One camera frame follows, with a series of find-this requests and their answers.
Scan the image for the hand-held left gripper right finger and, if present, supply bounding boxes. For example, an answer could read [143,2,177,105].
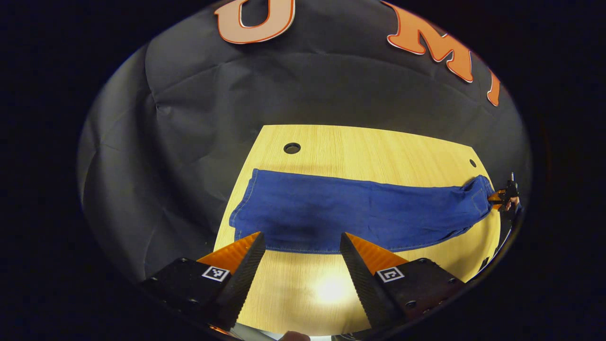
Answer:
[339,232,468,331]

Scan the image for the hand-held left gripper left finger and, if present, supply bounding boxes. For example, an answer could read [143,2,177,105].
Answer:
[141,231,267,331]

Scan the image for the blue denim jeans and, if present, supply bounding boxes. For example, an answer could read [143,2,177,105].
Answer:
[229,168,496,254]

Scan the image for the black backdrop cloth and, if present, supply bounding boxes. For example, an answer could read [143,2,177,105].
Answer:
[77,0,533,285]

